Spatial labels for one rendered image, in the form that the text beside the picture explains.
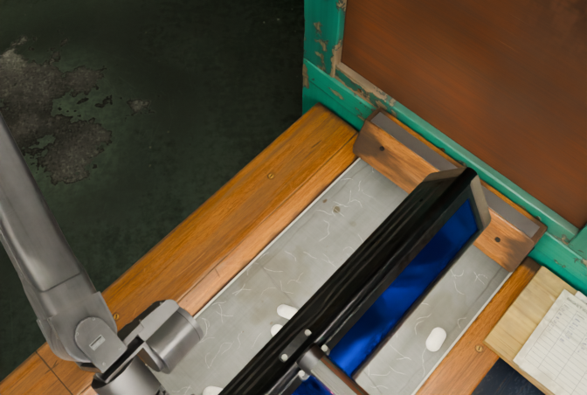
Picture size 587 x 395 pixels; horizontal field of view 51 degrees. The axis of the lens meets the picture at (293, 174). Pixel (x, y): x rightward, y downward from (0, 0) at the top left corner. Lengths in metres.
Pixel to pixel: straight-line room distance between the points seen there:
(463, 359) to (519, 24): 0.45
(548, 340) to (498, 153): 0.26
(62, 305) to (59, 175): 1.33
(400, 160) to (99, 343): 0.49
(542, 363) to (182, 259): 0.52
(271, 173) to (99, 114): 1.17
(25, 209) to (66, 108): 1.44
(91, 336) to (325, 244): 0.41
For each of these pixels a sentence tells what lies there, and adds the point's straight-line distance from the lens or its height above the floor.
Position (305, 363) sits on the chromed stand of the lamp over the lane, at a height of 1.12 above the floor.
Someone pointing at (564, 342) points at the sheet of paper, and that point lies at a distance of 0.95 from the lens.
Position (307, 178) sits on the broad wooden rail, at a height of 0.76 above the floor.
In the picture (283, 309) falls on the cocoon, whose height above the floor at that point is 0.76.
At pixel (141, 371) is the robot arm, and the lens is 0.73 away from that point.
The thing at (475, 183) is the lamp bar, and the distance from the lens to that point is 0.62.
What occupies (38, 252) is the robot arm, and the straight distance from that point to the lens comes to 0.70.
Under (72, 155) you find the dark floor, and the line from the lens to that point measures 2.02.
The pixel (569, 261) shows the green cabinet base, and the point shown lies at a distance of 0.95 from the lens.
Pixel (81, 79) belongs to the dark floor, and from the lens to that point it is 2.19.
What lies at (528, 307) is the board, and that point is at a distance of 0.95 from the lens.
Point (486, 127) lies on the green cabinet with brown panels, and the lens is 0.86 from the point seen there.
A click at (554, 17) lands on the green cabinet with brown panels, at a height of 1.16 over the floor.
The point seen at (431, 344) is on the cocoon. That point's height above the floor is 0.76.
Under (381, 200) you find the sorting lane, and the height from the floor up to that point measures 0.74.
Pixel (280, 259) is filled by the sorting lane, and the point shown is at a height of 0.74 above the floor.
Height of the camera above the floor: 1.62
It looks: 60 degrees down
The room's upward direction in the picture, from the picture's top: straight up
